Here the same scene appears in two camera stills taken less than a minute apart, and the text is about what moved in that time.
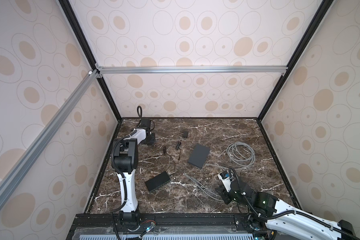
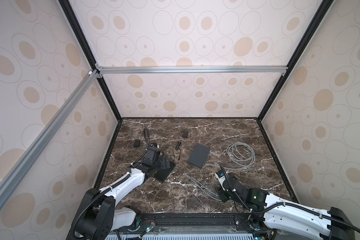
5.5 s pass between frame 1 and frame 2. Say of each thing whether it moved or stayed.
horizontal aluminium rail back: stayed
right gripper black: stayed
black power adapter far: stayed
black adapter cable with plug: moved
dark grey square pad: stayed
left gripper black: moved
